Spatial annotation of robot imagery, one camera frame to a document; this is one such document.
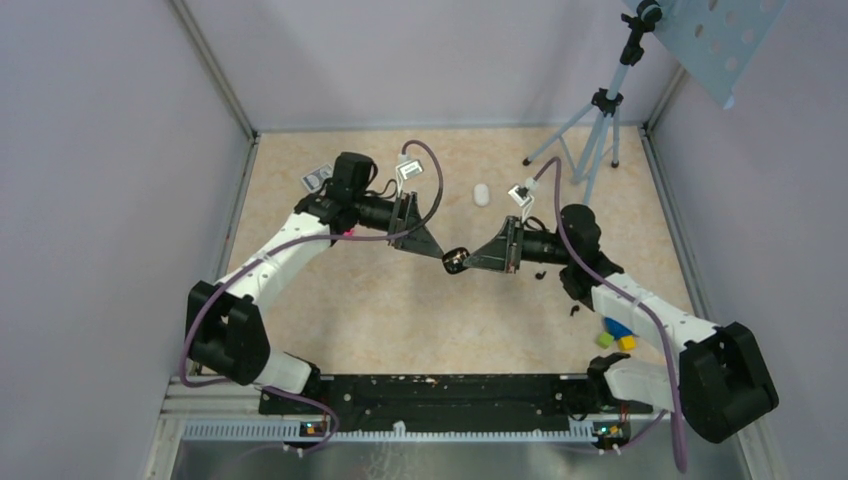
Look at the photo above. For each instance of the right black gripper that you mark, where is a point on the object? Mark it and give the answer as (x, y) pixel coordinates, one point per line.
(501, 254)

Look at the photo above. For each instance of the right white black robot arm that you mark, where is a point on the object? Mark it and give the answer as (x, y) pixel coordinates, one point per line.
(715, 376)

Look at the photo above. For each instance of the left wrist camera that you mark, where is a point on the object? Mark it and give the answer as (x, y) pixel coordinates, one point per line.
(406, 169)

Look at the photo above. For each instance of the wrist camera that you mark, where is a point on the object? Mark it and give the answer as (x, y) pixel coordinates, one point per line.
(406, 169)
(523, 196)

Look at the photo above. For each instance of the blue toy car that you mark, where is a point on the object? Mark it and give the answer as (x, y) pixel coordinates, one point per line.
(616, 329)

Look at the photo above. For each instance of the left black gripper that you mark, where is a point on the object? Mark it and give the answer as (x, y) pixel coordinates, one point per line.
(405, 208)

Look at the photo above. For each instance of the light blue tripod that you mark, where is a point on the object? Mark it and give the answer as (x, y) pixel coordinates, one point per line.
(604, 136)

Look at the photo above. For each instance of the black earbud case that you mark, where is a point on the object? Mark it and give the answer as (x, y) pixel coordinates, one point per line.
(453, 261)

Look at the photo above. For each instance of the playing card deck box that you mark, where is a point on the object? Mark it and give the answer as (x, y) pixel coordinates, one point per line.
(314, 180)

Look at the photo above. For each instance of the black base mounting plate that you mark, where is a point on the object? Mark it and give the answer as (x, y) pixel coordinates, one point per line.
(467, 403)

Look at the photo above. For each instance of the perforated blue metal panel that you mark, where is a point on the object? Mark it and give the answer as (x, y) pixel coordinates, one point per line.
(713, 40)

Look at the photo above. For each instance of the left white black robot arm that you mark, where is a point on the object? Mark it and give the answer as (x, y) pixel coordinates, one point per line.
(225, 331)

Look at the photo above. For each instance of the white toothed cable rail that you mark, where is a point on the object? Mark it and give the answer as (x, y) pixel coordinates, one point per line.
(291, 431)

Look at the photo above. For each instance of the white earbud charging case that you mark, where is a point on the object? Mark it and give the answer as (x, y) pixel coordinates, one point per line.
(481, 195)

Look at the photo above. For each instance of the yellow cube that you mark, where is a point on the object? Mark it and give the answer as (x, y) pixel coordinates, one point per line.
(627, 343)

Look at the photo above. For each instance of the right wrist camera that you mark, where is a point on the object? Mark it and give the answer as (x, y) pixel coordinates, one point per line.
(523, 196)

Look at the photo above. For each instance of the green cube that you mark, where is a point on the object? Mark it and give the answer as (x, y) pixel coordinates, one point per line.
(605, 340)

